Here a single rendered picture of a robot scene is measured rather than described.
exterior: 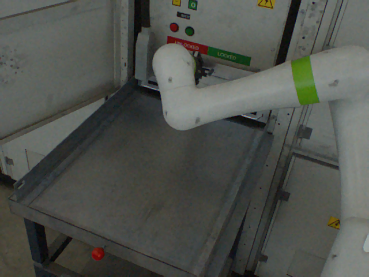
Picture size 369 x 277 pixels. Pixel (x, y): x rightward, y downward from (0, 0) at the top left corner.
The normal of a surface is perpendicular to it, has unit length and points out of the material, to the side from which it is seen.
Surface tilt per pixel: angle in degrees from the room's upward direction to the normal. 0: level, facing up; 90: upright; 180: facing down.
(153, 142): 0
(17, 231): 0
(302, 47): 90
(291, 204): 90
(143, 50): 90
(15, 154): 90
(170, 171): 0
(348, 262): 51
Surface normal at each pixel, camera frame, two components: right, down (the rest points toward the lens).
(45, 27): 0.76, 0.45
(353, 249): -0.68, -0.34
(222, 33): -0.38, 0.54
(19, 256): 0.09, -0.79
